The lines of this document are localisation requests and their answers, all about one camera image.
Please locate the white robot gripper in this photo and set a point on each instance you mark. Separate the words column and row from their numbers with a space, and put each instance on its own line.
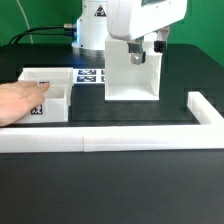
column 130, row 19

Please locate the white U-shaped fence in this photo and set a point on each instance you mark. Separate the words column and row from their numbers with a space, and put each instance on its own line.
column 208, row 133

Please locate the white fiducial marker sheet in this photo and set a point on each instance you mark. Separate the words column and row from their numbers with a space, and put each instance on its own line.
column 89, row 76

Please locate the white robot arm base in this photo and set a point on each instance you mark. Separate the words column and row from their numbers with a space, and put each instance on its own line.
column 91, row 29

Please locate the white drawer cabinet frame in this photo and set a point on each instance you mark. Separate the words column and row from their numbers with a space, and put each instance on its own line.
column 125, row 81

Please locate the white front drawer box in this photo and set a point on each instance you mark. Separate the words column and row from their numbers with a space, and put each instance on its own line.
column 55, row 107

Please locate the white drawer box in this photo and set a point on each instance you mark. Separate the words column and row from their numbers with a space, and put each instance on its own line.
column 55, row 76
column 55, row 107

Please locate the white rear drawer box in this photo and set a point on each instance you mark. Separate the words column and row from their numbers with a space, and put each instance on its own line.
column 55, row 76

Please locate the bare human hand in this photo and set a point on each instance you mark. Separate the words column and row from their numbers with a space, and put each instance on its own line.
column 18, row 99

